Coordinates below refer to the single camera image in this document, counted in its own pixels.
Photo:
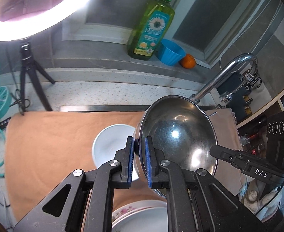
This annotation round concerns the orange fruit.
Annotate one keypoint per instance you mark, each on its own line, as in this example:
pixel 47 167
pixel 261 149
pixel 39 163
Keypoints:
pixel 188 62

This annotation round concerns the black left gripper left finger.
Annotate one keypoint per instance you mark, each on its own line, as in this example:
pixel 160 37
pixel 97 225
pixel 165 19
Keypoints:
pixel 83 201

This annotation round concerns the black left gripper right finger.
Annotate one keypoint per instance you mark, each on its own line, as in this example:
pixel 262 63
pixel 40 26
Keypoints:
pixel 196 201

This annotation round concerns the floral deep plate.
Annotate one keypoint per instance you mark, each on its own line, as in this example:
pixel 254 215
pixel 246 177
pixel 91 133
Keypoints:
pixel 134 217

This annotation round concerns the green dish soap bottle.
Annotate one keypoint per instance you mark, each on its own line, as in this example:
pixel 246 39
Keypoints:
pixel 148 33

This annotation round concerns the large steel bowl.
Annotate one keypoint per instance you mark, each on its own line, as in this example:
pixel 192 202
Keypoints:
pixel 182 130

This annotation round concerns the black tripod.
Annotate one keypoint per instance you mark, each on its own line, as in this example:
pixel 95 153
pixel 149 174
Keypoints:
pixel 30 67

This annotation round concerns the blue plastic cup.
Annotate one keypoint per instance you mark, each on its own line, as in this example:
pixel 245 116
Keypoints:
pixel 169 52

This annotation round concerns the light blue ceramic bowl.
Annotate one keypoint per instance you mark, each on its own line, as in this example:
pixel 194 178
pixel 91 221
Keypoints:
pixel 109 141

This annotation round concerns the gloved right hand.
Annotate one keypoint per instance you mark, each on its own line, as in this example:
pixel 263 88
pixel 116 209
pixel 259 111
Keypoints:
pixel 263 207

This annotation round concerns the chrome kitchen faucet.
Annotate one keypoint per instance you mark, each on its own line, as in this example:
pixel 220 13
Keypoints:
pixel 226 72

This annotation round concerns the beige cloth mat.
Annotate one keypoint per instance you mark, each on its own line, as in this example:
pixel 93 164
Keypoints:
pixel 42 148

